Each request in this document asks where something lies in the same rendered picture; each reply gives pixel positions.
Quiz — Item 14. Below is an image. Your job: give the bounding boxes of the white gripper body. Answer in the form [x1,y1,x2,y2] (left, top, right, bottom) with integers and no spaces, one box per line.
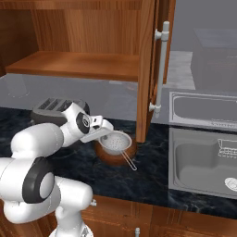
[79,118,115,143]

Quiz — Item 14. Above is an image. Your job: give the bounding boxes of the white mesh tea strainer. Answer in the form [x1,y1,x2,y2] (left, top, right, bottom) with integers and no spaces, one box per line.
[98,130,139,171]

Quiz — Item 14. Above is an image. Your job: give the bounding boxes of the brown wooden bowl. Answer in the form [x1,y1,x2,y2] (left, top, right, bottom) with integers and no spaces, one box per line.
[94,135,139,167]

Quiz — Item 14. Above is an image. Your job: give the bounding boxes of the wooden cabinet door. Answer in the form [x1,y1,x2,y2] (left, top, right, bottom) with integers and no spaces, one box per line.
[135,0,177,143]

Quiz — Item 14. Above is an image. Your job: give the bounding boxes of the grey toaster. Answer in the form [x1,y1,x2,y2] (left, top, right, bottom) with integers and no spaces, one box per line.
[30,96,91,128]

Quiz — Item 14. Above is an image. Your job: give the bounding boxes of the steel sink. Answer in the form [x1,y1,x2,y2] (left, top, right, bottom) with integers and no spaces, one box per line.
[168,126,237,201]

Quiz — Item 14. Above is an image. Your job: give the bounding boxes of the wooden base cabinets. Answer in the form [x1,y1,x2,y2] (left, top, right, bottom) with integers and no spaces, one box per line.
[0,193,237,237]

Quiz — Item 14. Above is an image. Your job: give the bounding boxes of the wooden wall cabinet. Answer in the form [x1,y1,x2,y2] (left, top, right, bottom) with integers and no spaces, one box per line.
[0,0,156,83]

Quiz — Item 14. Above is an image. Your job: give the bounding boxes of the grey bar door handle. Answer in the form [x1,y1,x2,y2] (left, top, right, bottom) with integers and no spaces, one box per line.
[148,20,171,119]

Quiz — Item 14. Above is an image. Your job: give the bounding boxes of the white wire rack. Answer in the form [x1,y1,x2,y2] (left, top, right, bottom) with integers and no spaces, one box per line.
[217,138,237,159]

